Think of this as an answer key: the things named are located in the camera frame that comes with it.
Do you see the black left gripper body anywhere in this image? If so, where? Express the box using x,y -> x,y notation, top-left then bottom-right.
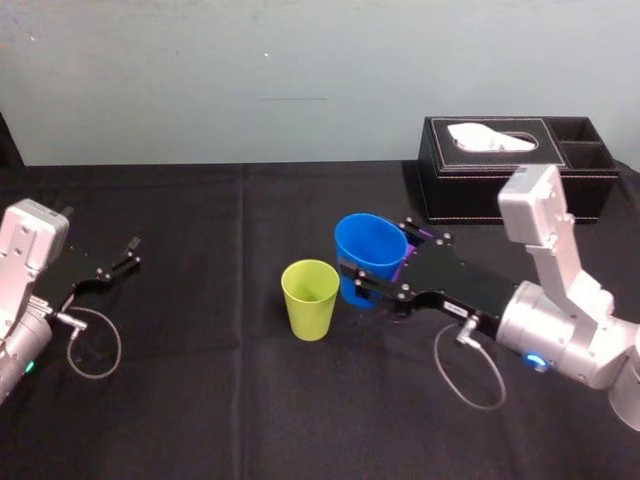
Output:
31,246 -> 110,317

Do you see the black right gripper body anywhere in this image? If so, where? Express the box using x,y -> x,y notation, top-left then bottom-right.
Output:
392,238 -> 522,338

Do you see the purple plastic cup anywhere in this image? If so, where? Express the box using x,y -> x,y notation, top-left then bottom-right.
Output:
391,225 -> 436,282

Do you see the blue plastic cup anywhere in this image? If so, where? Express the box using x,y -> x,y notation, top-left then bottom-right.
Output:
333,213 -> 410,310

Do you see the black leather tissue box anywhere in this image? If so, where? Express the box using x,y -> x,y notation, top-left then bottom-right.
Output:
417,115 -> 623,226

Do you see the green plastic cup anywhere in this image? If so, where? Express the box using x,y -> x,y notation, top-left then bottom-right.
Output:
280,259 -> 341,343

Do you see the white tissue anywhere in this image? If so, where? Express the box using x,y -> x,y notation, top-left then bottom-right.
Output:
446,122 -> 540,153

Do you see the dark upright panel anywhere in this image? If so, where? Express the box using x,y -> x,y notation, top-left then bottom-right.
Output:
0,112 -> 27,167

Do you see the black table cloth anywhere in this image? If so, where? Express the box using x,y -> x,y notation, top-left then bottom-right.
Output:
0,159 -> 640,480

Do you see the thin grey left gripper cable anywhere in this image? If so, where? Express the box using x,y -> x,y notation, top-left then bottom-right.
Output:
52,307 -> 123,379

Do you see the thin grey gripper cable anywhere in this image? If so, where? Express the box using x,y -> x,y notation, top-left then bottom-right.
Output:
433,317 -> 507,412
52,307 -> 123,379

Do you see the thin grey right gripper cable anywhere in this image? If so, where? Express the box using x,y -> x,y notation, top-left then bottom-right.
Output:
433,317 -> 507,412

